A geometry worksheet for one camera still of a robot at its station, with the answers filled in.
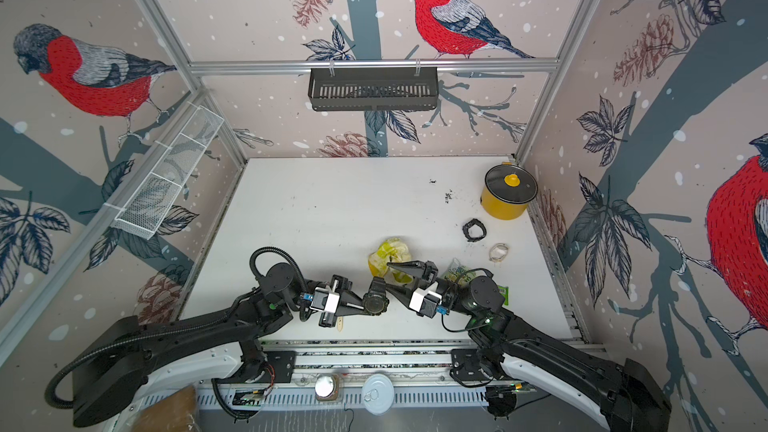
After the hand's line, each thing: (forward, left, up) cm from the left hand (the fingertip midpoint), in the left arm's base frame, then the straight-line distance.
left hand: (375, 306), depth 60 cm
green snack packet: (+16, -23, -23) cm, 36 cm away
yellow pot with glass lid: (+41, -42, -13) cm, 60 cm away
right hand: (+8, -3, +3) cm, 9 cm away
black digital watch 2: (0, 0, +3) cm, 3 cm away
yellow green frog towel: (+21, -3, -16) cm, 27 cm away
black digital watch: (+34, -30, -22) cm, 50 cm away
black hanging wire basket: (+75, +3, +3) cm, 75 cm away
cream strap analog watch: (+25, -38, -26) cm, 52 cm away
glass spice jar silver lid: (-13, +10, -14) cm, 21 cm away
